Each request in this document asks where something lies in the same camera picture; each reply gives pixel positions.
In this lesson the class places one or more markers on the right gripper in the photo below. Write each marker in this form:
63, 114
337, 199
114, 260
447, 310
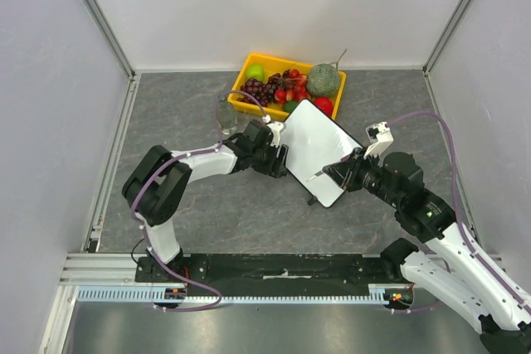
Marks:
353, 172

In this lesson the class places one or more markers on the clear glass bottle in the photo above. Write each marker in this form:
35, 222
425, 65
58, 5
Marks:
226, 116

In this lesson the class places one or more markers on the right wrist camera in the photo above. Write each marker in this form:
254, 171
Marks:
380, 138

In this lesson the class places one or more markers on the small whiteboard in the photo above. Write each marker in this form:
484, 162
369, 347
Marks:
315, 141

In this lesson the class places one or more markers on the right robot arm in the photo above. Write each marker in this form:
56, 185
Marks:
477, 288

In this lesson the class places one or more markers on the white cable duct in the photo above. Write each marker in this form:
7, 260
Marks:
372, 294

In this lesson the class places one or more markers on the yellow plastic bin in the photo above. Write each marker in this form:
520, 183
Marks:
243, 102

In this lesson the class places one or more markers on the red cherry bunch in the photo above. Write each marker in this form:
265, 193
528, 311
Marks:
289, 86

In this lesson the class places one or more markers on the left aluminium frame post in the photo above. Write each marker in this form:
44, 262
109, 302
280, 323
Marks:
109, 36

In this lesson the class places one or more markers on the green apple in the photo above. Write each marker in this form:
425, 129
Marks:
256, 72

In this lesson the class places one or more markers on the red apple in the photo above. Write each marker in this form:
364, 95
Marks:
325, 105

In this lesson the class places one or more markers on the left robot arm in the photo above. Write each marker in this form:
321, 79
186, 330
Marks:
155, 188

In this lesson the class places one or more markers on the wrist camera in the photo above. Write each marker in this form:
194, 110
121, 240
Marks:
380, 138
276, 127

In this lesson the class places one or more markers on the white marker pen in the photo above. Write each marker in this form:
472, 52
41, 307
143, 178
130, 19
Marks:
316, 175

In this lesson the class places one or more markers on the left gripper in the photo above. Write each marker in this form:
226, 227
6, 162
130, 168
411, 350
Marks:
276, 168

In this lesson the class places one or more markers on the aluminium frame post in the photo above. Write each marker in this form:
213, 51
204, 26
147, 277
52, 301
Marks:
447, 33
109, 36

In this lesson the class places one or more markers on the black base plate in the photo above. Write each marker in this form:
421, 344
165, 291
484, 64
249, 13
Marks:
287, 273

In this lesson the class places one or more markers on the right aluminium frame post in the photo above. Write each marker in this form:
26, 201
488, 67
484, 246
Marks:
447, 33

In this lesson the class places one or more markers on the green netted melon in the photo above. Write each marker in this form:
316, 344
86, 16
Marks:
323, 80

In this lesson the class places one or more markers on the purple grape bunch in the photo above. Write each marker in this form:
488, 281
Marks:
263, 93

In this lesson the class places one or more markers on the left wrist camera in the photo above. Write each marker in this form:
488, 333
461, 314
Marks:
276, 127

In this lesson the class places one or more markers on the green avocado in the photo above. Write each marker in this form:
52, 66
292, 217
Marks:
290, 106

